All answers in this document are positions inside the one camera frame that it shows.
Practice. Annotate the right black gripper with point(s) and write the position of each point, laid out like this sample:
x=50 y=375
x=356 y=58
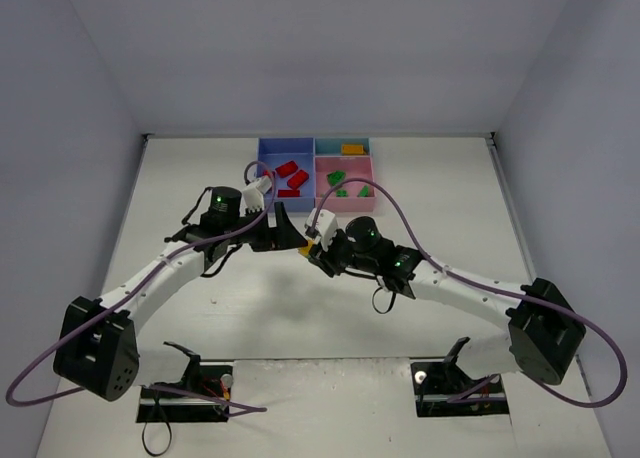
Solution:
x=323 y=257

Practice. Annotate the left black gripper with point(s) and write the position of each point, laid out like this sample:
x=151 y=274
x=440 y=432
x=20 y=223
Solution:
x=273 y=226

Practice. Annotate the yellow small lego brick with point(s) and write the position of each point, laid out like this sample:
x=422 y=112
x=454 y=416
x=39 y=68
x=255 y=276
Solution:
x=305 y=250

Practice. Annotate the red half round lego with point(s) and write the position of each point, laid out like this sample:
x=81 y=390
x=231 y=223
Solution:
x=288 y=193

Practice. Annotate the red long lego brick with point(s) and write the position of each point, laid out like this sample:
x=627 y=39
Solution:
x=297 y=180

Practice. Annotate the green curved lego brick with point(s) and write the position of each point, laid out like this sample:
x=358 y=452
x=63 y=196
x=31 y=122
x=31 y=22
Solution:
x=335 y=178

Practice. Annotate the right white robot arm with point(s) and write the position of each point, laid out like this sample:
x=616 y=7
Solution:
x=537 y=335

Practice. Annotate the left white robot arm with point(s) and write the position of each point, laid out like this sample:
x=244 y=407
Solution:
x=99 y=351

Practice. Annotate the pink container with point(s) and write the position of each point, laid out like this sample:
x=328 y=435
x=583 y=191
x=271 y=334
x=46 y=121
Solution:
x=354 y=167

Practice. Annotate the teal container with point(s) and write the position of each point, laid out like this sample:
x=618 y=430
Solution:
x=331 y=146

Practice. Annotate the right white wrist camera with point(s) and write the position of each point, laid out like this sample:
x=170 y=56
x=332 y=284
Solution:
x=321 y=227

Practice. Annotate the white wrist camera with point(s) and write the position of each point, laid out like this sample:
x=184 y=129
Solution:
x=321 y=227
x=253 y=194

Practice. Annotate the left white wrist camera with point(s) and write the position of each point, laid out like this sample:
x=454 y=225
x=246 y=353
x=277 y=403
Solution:
x=253 y=194

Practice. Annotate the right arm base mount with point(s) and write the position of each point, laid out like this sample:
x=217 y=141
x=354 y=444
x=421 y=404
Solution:
x=442 y=390

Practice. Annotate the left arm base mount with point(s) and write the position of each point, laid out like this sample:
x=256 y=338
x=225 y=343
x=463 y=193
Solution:
x=215 y=379

